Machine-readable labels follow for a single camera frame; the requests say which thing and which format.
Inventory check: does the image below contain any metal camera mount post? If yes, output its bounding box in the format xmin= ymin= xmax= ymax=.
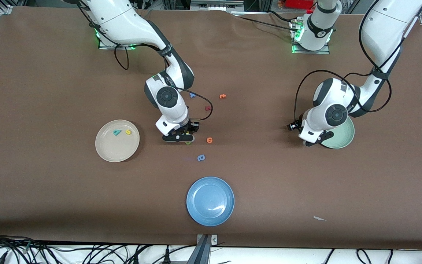
xmin=187 ymin=234 xmax=218 ymax=264

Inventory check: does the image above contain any black base power cable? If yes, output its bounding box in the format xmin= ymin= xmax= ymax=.
xmin=268 ymin=10 xmax=294 ymax=23
xmin=233 ymin=16 xmax=299 ymax=32

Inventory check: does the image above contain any light green plate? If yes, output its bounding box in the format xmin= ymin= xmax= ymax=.
xmin=320 ymin=117 xmax=355 ymax=149

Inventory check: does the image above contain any brown table cover mat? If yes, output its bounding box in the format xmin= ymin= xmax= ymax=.
xmin=0 ymin=5 xmax=422 ymax=250

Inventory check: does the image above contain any grey device box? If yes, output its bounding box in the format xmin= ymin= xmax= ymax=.
xmin=190 ymin=0 xmax=245 ymax=11

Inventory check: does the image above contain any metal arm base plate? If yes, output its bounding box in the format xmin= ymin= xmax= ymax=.
xmin=99 ymin=36 xmax=138 ymax=50
xmin=291 ymin=19 xmax=330 ymax=55

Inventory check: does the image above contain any beige brown plate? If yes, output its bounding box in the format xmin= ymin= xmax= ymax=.
xmin=95 ymin=120 xmax=140 ymax=162

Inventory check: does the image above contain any red background object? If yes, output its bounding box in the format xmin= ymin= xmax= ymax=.
xmin=284 ymin=0 xmax=315 ymax=10

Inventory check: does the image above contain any blue plate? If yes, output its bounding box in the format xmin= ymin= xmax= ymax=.
xmin=186 ymin=176 xmax=235 ymax=227

